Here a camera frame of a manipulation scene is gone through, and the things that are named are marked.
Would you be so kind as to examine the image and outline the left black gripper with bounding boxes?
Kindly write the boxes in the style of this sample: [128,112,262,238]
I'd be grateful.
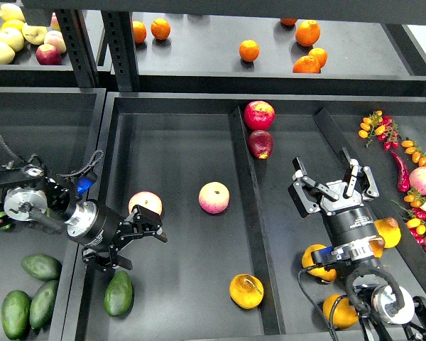
[67,200,168,273]

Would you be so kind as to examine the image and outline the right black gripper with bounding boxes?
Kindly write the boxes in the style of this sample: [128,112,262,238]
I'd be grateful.
[288,147,379,247]

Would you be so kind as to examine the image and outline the dark green avocado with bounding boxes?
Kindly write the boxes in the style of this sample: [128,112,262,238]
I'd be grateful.
[103,271,133,317]

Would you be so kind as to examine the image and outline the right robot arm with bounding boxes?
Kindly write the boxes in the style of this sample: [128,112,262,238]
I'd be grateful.
[288,149,426,340]

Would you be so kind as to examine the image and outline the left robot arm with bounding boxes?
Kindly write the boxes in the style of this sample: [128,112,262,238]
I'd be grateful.
[0,135,168,272]

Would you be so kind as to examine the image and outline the yellow pear with brown tip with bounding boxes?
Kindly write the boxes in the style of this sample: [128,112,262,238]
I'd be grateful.
[374,217,402,249]

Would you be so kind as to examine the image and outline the yellow pear with stem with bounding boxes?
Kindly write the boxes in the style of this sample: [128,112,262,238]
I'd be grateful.
[369,235,386,259]

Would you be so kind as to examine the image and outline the dark avocado in left bin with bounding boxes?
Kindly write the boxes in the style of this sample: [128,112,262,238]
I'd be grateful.
[21,254,62,281]

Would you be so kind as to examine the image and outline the yellow pear bottom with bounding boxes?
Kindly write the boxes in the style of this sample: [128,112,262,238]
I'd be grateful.
[322,294,359,329]

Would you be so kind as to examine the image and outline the pink apple left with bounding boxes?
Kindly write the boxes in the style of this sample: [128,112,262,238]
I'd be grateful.
[128,191,163,215]

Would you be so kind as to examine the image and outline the pink apple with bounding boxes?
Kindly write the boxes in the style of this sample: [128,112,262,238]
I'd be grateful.
[198,181,229,215]
[128,191,163,215]

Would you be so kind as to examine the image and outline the black bin divider right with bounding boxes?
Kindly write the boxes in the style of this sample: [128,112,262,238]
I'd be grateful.
[315,109,426,297]

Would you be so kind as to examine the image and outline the black bin divider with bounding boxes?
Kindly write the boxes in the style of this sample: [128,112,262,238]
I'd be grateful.
[315,109,426,297]
[228,107,285,335]

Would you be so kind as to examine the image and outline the red chili pepper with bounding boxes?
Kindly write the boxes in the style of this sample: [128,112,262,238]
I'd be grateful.
[390,151,410,193]

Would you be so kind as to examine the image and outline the upper cherry tomato bunch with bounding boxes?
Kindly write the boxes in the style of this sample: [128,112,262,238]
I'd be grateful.
[358,110,400,151]

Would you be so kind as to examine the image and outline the cherry tomato bunch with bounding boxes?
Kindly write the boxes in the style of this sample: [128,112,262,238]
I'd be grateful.
[393,188,426,253]
[358,110,400,151]

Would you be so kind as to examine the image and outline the dark red apple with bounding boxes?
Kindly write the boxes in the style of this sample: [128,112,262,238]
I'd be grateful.
[247,130,273,160]

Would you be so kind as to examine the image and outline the orange cherry tomato sprig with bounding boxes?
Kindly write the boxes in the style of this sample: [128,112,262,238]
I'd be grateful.
[400,139,426,167]

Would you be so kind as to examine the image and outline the pink peach right bin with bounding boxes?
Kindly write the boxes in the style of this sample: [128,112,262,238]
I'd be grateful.
[409,166,426,196]

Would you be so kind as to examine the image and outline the lower cherry tomato bunch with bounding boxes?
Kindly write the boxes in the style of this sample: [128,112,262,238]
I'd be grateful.
[393,188,426,253]

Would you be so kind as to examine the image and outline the pink apple centre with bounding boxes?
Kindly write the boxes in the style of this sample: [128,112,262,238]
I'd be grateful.
[198,181,229,215]

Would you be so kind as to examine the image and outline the bright red apple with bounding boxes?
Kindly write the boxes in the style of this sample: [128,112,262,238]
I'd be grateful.
[244,100,275,131]

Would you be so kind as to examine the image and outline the black centre display bin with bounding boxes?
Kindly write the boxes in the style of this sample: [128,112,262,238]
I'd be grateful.
[63,92,426,340]

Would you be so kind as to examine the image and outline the black display bin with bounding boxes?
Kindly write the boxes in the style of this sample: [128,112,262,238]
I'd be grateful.
[63,92,426,340]
[0,87,105,340]

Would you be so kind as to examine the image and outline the orange front right shelf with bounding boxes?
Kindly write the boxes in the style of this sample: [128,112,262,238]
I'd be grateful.
[293,55,321,74]

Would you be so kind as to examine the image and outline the orange shelf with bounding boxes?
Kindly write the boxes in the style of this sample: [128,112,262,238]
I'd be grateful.
[239,40,260,63]
[293,55,321,74]
[308,48,328,68]

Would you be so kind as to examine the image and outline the black left display bin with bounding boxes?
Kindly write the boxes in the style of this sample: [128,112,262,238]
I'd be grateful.
[0,87,105,340]

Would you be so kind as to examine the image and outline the black bin divider left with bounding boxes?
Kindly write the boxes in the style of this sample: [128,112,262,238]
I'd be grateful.
[228,107,285,335]

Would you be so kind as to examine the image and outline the large orange upper right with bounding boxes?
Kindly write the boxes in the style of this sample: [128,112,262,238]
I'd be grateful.
[295,19,321,47]

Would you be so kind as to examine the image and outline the orange centre shelf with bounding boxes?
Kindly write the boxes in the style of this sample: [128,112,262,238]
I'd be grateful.
[239,40,260,63]

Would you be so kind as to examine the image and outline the orange under shelf edge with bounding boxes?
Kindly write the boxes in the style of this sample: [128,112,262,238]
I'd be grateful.
[280,18,297,26]

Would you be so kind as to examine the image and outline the black upper shelf tray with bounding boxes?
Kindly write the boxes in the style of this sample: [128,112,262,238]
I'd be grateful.
[131,13,426,97]

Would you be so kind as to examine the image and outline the red apple on shelf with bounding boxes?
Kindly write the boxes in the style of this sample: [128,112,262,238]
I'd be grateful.
[35,44,62,65]

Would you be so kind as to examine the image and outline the black upper left tray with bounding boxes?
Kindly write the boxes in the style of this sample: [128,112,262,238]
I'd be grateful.
[0,1,107,88]

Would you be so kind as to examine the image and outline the black perforated post right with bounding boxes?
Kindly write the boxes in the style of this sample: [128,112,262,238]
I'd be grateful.
[101,10,141,92]

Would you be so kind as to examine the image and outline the black perforated post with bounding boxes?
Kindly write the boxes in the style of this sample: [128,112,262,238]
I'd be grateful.
[101,10,141,92]
[55,9,99,88]

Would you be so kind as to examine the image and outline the black perforated post left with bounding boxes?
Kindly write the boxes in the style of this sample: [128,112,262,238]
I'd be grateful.
[55,9,99,88]

